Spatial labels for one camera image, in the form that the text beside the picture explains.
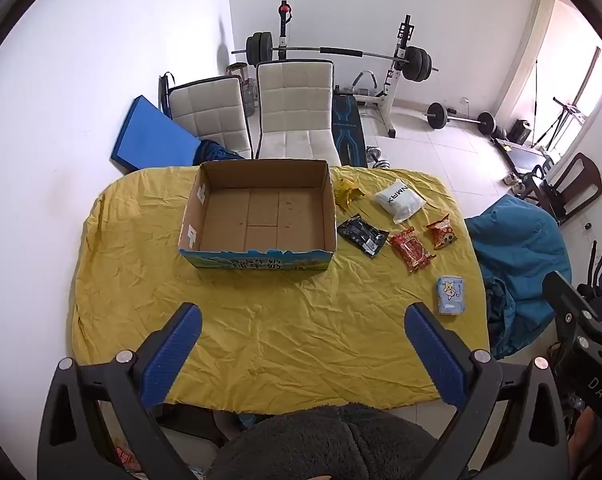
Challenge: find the yellow snack packet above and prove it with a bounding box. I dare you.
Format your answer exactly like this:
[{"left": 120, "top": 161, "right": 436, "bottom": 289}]
[{"left": 333, "top": 177, "right": 366, "bottom": 211}]

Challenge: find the yellow tablecloth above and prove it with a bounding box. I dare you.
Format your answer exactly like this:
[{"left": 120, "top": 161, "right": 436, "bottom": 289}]
[{"left": 71, "top": 165, "right": 492, "bottom": 413}]

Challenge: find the blue cartoon tissue pack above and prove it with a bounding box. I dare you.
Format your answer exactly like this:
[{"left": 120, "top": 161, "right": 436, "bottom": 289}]
[{"left": 435, "top": 275, "right": 468, "bottom": 317}]

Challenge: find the dark wooden chair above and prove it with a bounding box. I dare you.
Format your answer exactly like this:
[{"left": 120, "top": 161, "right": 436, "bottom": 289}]
[{"left": 518, "top": 152, "right": 602, "bottom": 226}]

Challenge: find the black snack packet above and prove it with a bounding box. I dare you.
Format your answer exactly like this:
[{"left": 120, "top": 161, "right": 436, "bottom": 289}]
[{"left": 337, "top": 214, "right": 389, "bottom": 259}]

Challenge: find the red floral snack packet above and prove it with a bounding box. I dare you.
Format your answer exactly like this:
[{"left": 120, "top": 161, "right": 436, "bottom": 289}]
[{"left": 388, "top": 226, "right": 437, "bottom": 274}]

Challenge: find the short barbell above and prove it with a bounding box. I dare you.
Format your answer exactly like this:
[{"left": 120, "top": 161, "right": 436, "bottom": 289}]
[{"left": 425, "top": 102, "right": 497, "bottom": 136}]

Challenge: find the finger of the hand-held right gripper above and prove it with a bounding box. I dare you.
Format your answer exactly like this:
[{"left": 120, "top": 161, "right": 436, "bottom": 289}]
[{"left": 542, "top": 271, "right": 602, "bottom": 361}]

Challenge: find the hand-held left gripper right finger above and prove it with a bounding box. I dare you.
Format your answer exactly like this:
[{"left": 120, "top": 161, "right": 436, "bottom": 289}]
[{"left": 403, "top": 302, "right": 569, "bottom": 480}]

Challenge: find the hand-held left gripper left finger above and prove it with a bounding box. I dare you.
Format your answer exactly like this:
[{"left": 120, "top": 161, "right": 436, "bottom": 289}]
[{"left": 37, "top": 302, "right": 204, "bottom": 480}]

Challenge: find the white padded chair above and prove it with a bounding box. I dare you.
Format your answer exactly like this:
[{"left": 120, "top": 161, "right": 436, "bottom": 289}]
[
  {"left": 255, "top": 60, "right": 342, "bottom": 167},
  {"left": 167, "top": 75, "right": 254, "bottom": 161}
]

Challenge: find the white air pillow packet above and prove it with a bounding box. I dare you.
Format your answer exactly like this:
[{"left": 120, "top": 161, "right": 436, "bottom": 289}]
[{"left": 371, "top": 178, "right": 427, "bottom": 224}]

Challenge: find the black weight bench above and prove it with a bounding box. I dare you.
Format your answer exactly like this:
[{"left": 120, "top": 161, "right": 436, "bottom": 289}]
[{"left": 331, "top": 87, "right": 369, "bottom": 167}]

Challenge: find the red printed wrapper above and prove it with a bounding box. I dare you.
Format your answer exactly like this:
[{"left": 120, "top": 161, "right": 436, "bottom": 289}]
[{"left": 113, "top": 442, "right": 142, "bottom": 473}]

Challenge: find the blue cloth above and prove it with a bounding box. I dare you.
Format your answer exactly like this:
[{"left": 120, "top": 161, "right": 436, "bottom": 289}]
[{"left": 198, "top": 139, "right": 247, "bottom": 166}]

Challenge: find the orange snack packet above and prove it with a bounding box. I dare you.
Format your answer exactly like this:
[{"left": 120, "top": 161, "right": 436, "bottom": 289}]
[{"left": 426, "top": 214, "right": 458, "bottom": 251}]

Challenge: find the blue folded gym mat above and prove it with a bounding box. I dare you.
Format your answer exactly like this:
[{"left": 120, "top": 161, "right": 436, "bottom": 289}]
[{"left": 110, "top": 95, "right": 204, "bottom": 175}]

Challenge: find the long barbell with black plates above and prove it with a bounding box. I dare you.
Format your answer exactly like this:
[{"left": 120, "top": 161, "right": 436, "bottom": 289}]
[{"left": 231, "top": 31, "right": 439, "bottom": 83}]

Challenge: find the blue bean bag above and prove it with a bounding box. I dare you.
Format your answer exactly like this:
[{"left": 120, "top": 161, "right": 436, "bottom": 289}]
[{"left": 464, "top": 195, "right": 574, "bottom": 358}]

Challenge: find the white bench press rack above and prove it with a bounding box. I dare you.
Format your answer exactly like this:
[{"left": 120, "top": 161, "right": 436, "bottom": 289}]
[{"left": 276, "top": 0, "right": 417, "bottom": 138}]

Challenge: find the person's dark fleece clothing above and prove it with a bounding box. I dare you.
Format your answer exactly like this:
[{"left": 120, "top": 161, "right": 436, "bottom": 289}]
[{"left": 206, "top": 402, "right": 439, "bottom": 480}]

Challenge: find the cardboard box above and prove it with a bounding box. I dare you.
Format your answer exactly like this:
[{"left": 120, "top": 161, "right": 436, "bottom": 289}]
[{"left": 177, "top": 158, "right": 338, "bottom": 272}]

